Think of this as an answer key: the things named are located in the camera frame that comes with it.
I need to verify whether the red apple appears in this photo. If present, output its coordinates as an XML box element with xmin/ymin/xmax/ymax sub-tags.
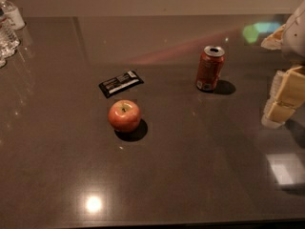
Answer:
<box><xmin>108</xmin><ymin>100</ymin><xmax>141</xmax><ymax>133</ymax></box>

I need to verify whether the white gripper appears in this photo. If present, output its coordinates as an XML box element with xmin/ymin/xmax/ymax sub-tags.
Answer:
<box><xmin>261</xmin><ymin>1</ymin><xmax>305</xmax><ymax>129</ymax></box>

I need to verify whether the clear ribbed water bottle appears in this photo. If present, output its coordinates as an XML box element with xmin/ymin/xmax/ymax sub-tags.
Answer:
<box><xmin>0</xmin><ymin>9</ymin><xmax>20</xmax><ymax>58</ymax></box>

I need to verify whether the black snack bar wrapper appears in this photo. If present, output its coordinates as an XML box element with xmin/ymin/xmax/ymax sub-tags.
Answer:
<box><xmin>98</xmin><ymin>71</ymin><xmax>144</xmax><ymax>98</ymax></box>

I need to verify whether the red coke can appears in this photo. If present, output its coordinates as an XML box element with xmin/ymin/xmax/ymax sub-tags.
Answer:
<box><xmin>195</xmin><ymin>46</ymin><xmax>225</xmax><ymax>92</ymax></box>

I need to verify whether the clear water bottle white label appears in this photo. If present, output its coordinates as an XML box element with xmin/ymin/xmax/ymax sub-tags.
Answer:
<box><xmin>0</xmin><ymin>0</ymin><xmax>26</xmax><ymax>31</ymax></box>

